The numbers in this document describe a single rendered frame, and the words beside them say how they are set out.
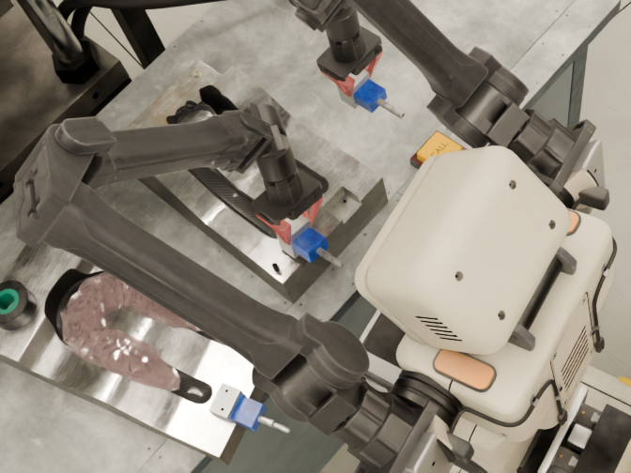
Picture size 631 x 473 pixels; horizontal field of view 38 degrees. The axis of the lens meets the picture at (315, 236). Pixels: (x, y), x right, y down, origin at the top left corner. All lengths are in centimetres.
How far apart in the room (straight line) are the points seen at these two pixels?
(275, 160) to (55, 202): 49
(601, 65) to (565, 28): 97
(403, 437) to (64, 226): 45
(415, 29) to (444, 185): 20
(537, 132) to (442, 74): 15
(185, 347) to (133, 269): 59
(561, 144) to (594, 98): 156
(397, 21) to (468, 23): 81
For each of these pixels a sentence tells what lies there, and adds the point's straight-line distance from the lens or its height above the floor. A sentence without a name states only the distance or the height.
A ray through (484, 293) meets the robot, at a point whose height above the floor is 134.
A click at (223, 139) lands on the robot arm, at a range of 128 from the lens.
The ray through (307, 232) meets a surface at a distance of 152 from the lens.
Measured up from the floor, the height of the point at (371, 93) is 95.
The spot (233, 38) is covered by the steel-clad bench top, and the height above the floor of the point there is 80.
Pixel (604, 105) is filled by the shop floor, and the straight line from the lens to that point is 276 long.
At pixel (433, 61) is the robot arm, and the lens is 115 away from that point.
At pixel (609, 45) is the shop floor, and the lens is 290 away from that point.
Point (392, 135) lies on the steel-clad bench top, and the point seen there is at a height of 80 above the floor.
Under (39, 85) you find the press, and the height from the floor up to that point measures 79.
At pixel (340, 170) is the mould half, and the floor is 89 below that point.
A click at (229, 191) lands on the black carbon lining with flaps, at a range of 166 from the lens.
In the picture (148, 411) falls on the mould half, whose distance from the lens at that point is 155.
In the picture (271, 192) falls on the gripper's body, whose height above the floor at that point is 106.
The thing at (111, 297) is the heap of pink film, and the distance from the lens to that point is 162.
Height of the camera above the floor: 225
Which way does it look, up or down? 60 degrees down
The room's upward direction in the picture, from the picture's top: 22 degrees counter-clockwise
